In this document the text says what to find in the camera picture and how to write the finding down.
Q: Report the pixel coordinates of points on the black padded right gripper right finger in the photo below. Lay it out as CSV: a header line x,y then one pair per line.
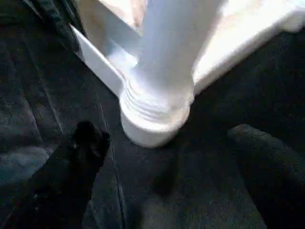
x,y
278,186

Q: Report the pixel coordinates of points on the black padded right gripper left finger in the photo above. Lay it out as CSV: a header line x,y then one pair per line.
x,y
59,186

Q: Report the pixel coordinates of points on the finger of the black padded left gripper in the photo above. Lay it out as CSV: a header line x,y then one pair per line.
x,y
59,26

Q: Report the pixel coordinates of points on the white plastic table leg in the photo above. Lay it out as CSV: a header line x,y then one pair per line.
x,y
166,47

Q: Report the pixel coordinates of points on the white plastic table top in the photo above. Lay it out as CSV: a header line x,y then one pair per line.
x,y
238,47

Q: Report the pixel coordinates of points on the black work mat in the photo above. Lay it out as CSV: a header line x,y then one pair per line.
x,y
47,95

